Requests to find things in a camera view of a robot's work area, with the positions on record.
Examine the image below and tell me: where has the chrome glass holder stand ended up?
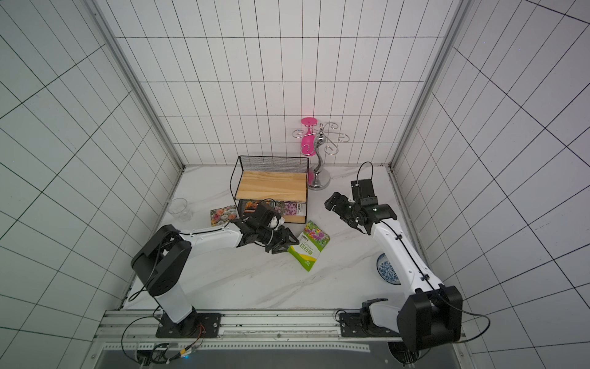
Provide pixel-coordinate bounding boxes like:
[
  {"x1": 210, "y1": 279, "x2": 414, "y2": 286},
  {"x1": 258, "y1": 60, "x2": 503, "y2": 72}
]
[{"x1": 292, "y1": 121, "x2": 350, "y2": 191}]

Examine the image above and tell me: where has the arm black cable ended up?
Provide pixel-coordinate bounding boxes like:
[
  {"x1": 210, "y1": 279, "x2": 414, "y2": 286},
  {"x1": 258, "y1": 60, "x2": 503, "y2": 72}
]
[
  {"x1": 354, "y1": 161, "x2": 492, "y2": 344},
  {"x1": 120, "y1": 225, "x2": 231, "y2": 365}
]

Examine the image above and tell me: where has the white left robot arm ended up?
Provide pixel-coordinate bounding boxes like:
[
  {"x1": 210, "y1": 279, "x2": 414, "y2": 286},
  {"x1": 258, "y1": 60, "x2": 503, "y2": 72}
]
[{"x1": 131, "y1": 203, "x2": 299, "y2": 324}]

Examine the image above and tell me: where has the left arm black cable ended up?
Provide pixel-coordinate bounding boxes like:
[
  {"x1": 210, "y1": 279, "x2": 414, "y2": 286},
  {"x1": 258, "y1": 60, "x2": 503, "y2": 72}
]
[{"x1": 120, "y1": 225, "x2": 231, "y2": 365}]

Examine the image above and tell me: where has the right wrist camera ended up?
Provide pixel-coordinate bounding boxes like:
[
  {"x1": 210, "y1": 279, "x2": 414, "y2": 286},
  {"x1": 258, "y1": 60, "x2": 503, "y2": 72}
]
[{"x1": 351, "y1": 178, "x2": 378, "y2": 206}]

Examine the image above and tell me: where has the black wire wooden shelf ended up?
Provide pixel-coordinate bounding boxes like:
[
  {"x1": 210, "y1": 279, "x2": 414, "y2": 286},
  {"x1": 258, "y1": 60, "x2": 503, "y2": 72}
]
[{"x1": 230, "y1": 155, "x2": 310, "y2": 224}]

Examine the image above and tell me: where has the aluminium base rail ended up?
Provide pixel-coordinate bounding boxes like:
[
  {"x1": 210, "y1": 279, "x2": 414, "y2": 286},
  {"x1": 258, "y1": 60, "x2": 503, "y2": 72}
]
[{"x1": 90, "y1": 309, "x2": 407, "y2": 358}]

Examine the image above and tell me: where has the blue patterned bowl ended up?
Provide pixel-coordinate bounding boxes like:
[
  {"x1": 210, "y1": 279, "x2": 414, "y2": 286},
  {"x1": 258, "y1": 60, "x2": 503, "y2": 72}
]
[{"x1": 376, "y1": 253, "x2": 401, "y2": 285}]

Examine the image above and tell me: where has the purple flower seed bag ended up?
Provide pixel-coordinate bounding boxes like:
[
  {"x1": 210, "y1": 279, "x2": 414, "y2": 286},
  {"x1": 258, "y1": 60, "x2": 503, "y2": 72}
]
[{"x1": 281, "y1": 201, "x2": 307, "y2": 217}]

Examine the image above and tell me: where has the mixed flower seed bag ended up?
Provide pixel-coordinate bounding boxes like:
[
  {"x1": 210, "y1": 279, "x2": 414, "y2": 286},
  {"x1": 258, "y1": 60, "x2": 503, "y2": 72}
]
[{"x1": 210, "y1": 205, "x2": 238, "y2": 227}]

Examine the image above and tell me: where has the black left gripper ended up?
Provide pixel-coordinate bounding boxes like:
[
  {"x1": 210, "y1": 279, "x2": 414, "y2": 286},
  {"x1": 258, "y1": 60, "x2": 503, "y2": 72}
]
[{"x1": 257, "y1": 224, "x2": 300, "y2": 255}]

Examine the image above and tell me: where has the green zinnia seed bag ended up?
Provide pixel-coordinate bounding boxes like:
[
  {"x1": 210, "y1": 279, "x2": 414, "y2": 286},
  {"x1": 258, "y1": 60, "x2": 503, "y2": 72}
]
[{"x1": 288, "y1": 221, "x2": 330, "y2": 272}]

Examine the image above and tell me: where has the clear plastic cup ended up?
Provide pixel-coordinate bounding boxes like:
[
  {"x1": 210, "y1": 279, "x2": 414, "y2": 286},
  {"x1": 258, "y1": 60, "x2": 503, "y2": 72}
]
[{"x1": 167, "y1": 198, "x2": 193, "y2": 222}]

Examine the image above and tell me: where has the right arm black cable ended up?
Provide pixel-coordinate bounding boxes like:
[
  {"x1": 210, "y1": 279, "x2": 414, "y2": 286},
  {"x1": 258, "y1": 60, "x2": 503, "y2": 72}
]
[{"x1": 354, "y1": 161, "x2": 492, "y2": 344}]

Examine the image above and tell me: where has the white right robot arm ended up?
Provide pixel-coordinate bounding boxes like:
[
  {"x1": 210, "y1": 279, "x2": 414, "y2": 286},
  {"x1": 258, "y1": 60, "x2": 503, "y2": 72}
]
[{"x1": 325, "y1": 192, "x2": 462, "y2": 352}]

